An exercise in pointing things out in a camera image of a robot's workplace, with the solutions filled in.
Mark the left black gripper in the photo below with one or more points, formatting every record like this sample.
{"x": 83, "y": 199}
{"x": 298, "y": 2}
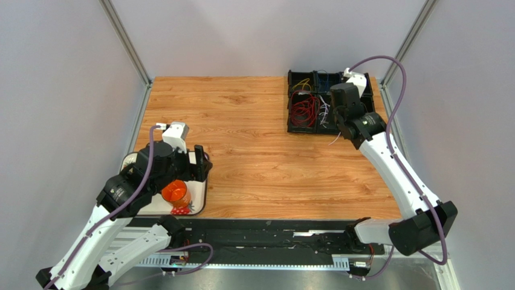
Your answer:
{"x": 193, "y": 171}

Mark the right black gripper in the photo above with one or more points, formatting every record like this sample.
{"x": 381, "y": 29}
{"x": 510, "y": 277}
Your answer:
{"x": 342, "y": 111}

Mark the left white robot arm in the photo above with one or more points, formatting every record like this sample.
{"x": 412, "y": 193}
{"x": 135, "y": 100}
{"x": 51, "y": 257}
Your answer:
{"x": 85, "y": 265}

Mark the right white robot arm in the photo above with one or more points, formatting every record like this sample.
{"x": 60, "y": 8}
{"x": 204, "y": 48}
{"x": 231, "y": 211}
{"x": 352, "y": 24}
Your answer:
{"x": 425, "y": 219}

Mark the strawberry pattern tray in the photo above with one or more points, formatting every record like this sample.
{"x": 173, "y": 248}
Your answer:
{"x": 159, "y": 206}

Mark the orange transparent cup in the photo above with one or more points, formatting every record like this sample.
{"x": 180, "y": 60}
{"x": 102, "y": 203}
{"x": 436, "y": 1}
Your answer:
{"x": 177, "y": 194}

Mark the black six-compartment bin organizer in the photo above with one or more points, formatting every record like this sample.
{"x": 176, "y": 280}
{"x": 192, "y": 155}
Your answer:
{"x": 309, "y": 104}

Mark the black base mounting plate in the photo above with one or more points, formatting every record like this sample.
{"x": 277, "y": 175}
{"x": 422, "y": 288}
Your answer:
{"x": 273, "y": 242}

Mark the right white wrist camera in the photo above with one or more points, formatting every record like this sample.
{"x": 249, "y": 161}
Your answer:
{"x": 357, "y": 79}

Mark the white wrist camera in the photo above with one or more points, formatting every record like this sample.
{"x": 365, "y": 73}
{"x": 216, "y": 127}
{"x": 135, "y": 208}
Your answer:
{"x": 357, "y": 79}
{"x": 175, "y": 135}

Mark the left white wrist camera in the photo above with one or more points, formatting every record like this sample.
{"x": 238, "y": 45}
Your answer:
{"x": 175, "y": 135}

